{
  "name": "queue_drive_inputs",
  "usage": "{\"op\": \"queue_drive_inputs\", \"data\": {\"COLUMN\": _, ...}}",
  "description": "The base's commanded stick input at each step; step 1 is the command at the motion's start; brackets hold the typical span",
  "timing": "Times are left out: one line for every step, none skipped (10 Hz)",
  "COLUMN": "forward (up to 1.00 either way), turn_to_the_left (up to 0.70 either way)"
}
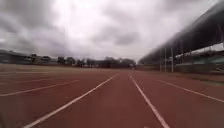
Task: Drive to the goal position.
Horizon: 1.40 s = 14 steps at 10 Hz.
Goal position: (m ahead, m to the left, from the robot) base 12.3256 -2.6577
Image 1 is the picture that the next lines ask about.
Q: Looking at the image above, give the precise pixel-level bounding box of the long low building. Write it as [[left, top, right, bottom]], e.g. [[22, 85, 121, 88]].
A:
[[0, 49, 58, 65]]

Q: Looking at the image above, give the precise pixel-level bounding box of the dull grass field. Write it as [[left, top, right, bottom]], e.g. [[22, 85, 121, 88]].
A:
[[0, 63, 134, 74]]

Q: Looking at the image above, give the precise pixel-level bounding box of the red running track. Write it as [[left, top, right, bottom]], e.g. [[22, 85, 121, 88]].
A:
[[0, 68, 224, 128]]

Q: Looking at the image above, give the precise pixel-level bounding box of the roofed grandstand building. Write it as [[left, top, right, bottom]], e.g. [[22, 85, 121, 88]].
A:
[[137, 1, 224, 75]]

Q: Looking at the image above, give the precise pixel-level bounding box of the row of distant trees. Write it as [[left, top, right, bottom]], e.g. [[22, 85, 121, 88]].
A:
[[56, 55, 137, 70]]

